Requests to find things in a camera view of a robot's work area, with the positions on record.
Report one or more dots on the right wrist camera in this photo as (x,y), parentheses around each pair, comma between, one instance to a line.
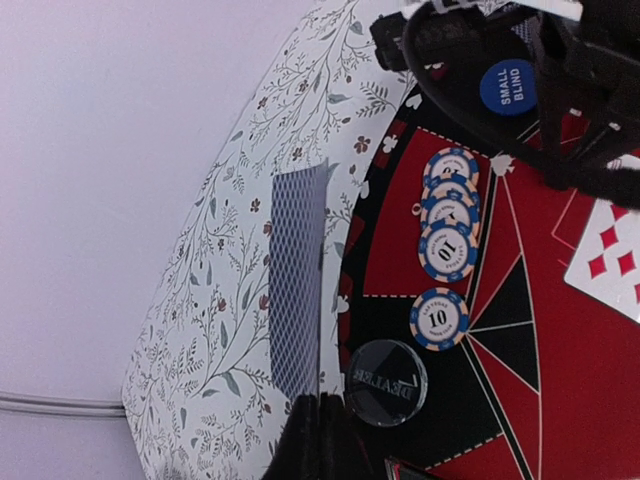
(387,34)

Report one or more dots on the white blue chip row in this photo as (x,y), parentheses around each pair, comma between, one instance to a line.
(449,215)

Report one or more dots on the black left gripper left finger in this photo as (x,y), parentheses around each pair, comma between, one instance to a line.
(297,455)

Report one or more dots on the blue small blind button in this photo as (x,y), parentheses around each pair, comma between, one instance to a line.
(508,88)

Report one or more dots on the nine of diamonds card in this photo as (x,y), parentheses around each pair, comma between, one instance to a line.
(605,264)

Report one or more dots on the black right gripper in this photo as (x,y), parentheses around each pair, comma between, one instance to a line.
(587,76)

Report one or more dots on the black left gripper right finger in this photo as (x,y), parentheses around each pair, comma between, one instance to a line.
(342,455)

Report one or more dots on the black dealer button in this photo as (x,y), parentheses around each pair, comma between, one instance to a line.
(386,383)

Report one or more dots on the round red black poker mat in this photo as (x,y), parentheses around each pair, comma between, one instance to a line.
(546,383)

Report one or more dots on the face-down blue turn card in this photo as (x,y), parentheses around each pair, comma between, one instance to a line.
(295,279)

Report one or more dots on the floral patterned tablecloth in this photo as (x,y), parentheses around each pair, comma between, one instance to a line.
(200,389)

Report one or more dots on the triangular red black token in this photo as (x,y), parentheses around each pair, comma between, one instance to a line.
(396,470)

